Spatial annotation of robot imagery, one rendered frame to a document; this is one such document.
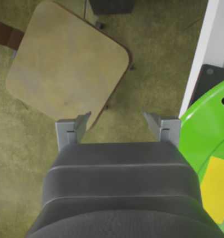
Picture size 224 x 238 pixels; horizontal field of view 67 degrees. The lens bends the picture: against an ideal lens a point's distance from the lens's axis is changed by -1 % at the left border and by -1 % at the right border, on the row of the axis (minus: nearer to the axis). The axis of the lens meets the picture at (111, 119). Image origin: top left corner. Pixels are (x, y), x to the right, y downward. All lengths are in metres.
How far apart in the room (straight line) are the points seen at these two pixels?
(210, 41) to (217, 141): 0.21
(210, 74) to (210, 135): 0.17
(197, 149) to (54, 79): 0.54
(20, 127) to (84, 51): 1.02
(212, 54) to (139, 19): 0.96
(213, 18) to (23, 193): 1.76
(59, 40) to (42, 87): 0.17
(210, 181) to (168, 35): 1.16
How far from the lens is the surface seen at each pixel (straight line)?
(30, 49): 0.68
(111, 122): 1.30
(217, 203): 0.23
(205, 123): 0.20
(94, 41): 0.62
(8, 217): 2.08
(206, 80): 0.35
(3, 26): 0.72
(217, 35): 0.37
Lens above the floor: 1.23
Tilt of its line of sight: 73 degrees down
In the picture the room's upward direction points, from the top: 178 degrees counter-clockwise
